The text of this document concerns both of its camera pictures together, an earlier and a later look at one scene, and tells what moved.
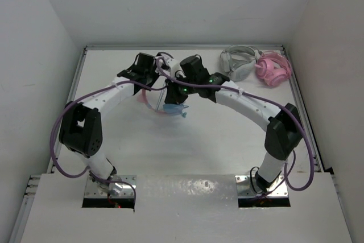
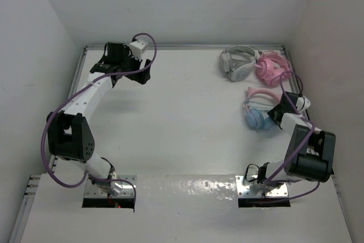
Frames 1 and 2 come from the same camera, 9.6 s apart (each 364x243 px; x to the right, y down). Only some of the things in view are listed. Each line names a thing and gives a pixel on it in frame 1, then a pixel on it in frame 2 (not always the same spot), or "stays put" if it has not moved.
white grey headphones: x=240 y=61 stays put
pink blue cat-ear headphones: x=168 y=109 -> x=255 y=118
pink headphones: x=273 y=69 stays put
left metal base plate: x=127 y=189 stays put
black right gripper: x=172 y=95 -> x=272 y=112
